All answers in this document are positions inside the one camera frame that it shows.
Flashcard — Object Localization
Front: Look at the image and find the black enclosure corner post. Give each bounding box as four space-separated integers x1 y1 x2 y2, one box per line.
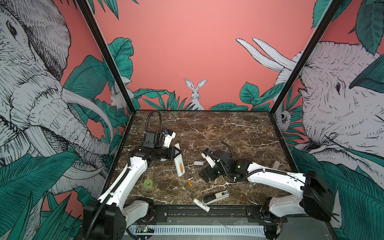
269 0 343 115
76 0 136 115

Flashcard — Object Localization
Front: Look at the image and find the white battery cover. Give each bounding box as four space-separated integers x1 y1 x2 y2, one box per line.
194 161 204 166

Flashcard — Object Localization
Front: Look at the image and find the white perforated cable duct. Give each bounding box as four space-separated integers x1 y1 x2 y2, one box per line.
128 225 266 238

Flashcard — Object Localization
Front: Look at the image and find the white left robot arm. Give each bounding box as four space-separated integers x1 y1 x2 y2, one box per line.
82 130 181 240

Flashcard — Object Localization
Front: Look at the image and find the small white remote control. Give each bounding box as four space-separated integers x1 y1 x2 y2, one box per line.
193 198 211 213

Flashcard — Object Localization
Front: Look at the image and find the grey black remote control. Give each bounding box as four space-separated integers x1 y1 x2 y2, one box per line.
203 191 230 205

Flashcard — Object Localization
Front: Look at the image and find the green tape roll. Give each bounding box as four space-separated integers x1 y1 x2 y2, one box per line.
144 179 153 189

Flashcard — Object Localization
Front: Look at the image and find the black enclosure corner post right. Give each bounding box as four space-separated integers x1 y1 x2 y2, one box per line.
269 0 343 115

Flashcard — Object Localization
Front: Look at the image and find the beige masking tape roll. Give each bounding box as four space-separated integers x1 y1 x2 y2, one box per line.
271 161 280 171

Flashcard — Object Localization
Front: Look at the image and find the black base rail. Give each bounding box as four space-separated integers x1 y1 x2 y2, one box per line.
149 204 286 225

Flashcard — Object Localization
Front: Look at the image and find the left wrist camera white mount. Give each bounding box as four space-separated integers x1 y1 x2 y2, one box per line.
163 129 176 148

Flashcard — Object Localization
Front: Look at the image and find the black enclosure corner post left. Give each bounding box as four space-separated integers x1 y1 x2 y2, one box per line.
76 0 136 115

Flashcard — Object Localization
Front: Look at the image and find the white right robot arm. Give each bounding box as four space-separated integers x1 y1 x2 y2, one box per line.
199 149 334 222

